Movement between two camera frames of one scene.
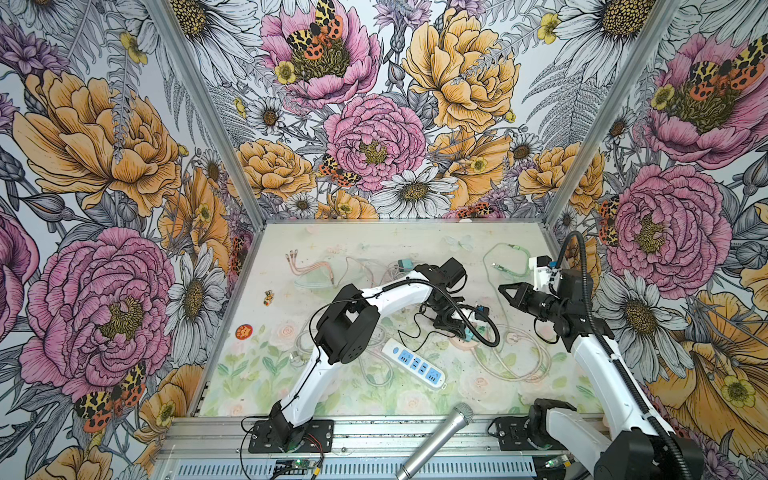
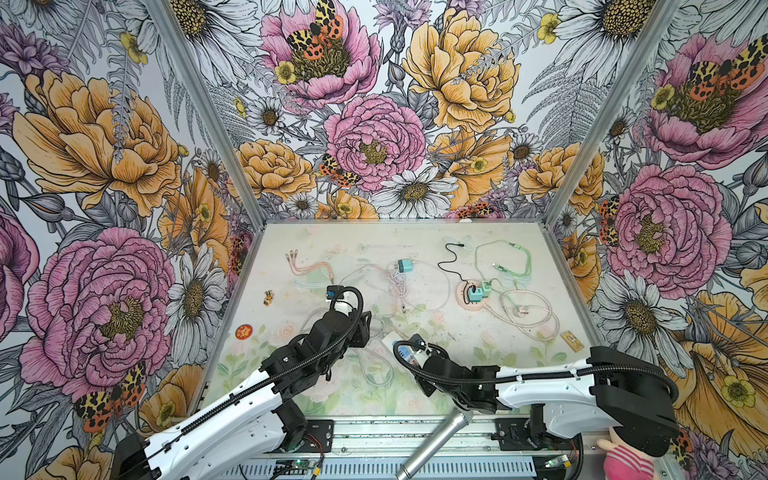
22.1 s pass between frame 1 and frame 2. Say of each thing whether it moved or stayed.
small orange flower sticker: stayed
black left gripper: moved
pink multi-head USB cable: stayed
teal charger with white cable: stayed
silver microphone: stayed
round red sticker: stayed
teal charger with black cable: moved
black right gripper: moved
